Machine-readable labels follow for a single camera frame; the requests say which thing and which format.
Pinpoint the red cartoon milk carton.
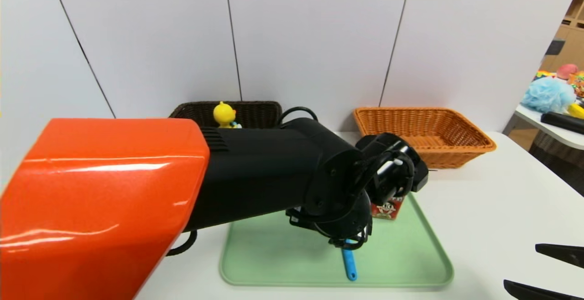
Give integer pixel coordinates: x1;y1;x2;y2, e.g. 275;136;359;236
370;194;405;221

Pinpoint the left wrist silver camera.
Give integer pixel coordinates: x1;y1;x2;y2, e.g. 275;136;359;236
374;143;429;193

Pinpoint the light green plastic tray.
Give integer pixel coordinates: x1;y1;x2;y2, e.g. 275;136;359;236
219;193;454;288

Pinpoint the dark brown wicker basket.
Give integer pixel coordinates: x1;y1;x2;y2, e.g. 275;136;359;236
169;101;283;129

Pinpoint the white side table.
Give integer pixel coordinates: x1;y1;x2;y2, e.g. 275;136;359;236
515;104;584;151

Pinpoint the pink round object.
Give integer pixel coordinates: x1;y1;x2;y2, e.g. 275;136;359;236
557;64;579;80

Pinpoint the wooden shelf unit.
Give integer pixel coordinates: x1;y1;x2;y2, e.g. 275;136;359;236
541;0;584;75

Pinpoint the orange wicker basket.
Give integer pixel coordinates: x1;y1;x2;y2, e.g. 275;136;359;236
354;107;497;169

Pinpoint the left arm thick black cable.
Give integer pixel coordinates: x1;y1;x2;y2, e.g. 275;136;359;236
167;230;198;257

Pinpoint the colourful snack package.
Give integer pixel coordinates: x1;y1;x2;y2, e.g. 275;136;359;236
568;71;584;99

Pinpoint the left wrist camera black cable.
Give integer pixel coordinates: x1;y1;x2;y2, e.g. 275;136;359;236
277;106;319;127

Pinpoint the yellow spatula with blue handle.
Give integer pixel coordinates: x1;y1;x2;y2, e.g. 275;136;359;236
341;245;358;281

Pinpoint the yellow duck scooter toy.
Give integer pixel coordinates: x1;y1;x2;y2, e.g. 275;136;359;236
213;101;241;129

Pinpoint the long black object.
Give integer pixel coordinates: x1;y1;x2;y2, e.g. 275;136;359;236
541;111;584;135

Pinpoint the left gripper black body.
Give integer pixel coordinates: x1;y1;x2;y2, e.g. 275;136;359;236
328;224;373;250

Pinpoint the light blue bath loofah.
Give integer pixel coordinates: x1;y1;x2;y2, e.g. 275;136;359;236
521;77;576;114

